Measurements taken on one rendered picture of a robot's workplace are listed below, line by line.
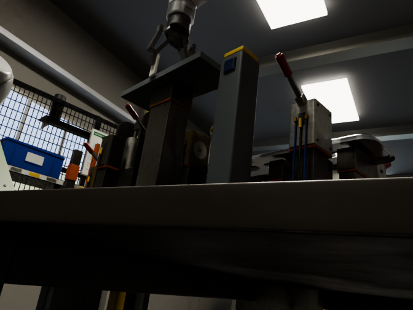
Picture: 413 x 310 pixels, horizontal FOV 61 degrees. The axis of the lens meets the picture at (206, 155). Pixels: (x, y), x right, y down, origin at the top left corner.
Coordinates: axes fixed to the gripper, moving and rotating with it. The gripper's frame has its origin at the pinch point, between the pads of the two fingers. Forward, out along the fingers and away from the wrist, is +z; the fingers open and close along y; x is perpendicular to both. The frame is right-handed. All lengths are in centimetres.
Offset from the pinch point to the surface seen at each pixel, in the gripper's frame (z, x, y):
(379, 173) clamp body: 19, -34, 57
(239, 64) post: 7.2, -29.5, 2.0
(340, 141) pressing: 18, -38, 31
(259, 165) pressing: 18.8, -6.5, 34.2
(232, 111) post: 19.4, -29.4, 1.7
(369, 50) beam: -204, 86, 285
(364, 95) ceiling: -217, 151, 393
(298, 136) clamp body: 20.7, -34.4, 18.5
